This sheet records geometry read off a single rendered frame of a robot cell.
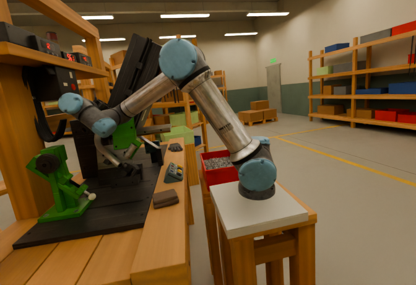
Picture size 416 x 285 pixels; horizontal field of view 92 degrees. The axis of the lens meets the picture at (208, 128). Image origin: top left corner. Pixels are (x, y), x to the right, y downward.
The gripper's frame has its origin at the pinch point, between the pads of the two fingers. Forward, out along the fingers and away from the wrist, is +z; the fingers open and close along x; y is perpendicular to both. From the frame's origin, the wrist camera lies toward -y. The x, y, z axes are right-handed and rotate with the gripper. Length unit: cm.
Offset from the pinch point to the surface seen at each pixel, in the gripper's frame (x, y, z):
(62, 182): -12.0, -25.4, -22.8
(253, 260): -85, -1, -33
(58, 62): 27.2, 8.7, -14.6
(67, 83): 23.6, 3.1, -6.0
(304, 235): -95, 17, -33
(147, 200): -42.0, -12.5, -18.9
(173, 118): 18, 37, 281
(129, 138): -14.3, -0.6, 1.9
